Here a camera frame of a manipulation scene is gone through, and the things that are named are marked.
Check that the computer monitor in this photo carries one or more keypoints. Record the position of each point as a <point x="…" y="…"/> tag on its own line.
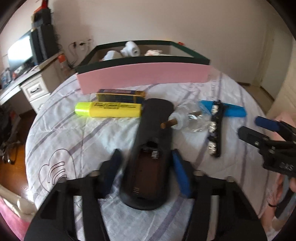
<point x="21" y="53"/>

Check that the pink green storage box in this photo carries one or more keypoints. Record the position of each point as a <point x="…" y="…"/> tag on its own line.
<point x="177" y="64"/>

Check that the yellow highlighter marker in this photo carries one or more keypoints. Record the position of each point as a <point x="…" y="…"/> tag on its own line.
<point x="108" y="109"/>

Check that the black computer tower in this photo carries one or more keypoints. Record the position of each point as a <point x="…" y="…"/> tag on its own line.
<point x="47" y="43"/>

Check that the black strip with beads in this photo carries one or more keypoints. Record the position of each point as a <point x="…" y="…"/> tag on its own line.
<point x="215" y="129"/>

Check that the white camera toy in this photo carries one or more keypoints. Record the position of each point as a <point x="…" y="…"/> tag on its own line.
<point x="130" y="50"/>

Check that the blue highlighter marker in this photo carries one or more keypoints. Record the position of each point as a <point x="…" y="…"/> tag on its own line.
<point x="230" y="109"/>

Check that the orange cap bottle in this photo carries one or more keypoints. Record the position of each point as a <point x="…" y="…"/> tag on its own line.
<point x="62" y="61"/>

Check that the pink white brick model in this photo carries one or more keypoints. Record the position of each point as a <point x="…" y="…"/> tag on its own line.
<point x="153" y="53"/>

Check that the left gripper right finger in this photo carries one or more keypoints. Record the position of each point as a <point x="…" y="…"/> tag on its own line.
<point x="184" y="174"/>

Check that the black speaker on tower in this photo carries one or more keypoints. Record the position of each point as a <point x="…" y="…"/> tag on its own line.
<point x="41" y="17"/>

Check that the person's right hand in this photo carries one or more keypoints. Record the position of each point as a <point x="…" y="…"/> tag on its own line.
<point x="283" y="184"/>

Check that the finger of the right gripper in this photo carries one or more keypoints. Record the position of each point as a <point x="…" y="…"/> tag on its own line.
<point x="253" y="137"/>
<point x="271" y="125"/>

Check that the white desk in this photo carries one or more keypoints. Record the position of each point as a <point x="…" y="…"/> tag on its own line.
<point x="36" y="85"/>

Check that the black remote control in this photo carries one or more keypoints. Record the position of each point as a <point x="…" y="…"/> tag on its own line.
<point x="146" y="179"/>

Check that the white figurine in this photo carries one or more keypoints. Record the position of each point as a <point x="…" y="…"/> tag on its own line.
<point x="111" y="55"/>

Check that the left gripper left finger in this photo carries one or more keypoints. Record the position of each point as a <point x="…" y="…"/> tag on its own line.
<point x="108" y="171"/>

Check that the blue gold rectangular box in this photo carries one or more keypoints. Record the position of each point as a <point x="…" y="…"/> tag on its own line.
<point x="119" y="95"/>

